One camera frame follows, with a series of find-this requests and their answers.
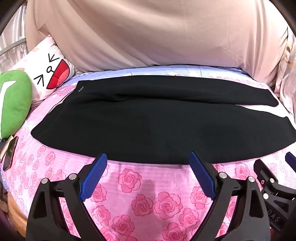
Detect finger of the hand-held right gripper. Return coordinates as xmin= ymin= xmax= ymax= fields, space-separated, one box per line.
xmin=254 ymin=159 xmax=278 ymax=186
xmin=285 ymin=152 xmax=296 ymax=168

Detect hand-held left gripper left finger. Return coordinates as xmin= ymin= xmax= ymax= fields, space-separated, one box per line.
xmin=25 ymin=152 xmax=109 ymax=241

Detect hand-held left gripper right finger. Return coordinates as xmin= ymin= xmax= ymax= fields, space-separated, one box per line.
xmin=188 ymin=151 xmax=271 ymax=241

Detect black pants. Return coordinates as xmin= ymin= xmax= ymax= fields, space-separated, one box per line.
xmin=31 ymin=75 xmax=295 ymax=166

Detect pink rose print bedsheet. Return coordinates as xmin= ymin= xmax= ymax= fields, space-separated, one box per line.
xmin=0 ymin=64 xmax=296 ymax=241

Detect red case smartphone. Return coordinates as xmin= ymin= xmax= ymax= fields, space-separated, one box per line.
xmin=2 ymin=136 xmax=19 ymax=172

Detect pale floral print cloth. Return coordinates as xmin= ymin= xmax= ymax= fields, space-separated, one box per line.
xmin=272 ymin=35 xmax=296 ymax=109

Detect green plush pillow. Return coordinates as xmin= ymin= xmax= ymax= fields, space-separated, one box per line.
xmin=0 ymin=71 xmax=32 ymax=137

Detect white cartoon face pillow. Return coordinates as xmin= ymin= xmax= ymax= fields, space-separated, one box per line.
xmin=9 ymin=35 xmax=77 ymax=101

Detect beige blanket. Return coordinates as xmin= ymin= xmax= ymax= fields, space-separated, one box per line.
xmin=25 ymin=0 xmax=289 ymax=85

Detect pink patterned curtain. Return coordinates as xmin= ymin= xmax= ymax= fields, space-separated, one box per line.
xmin=0 ymin=5 xmax=28 ymax=70

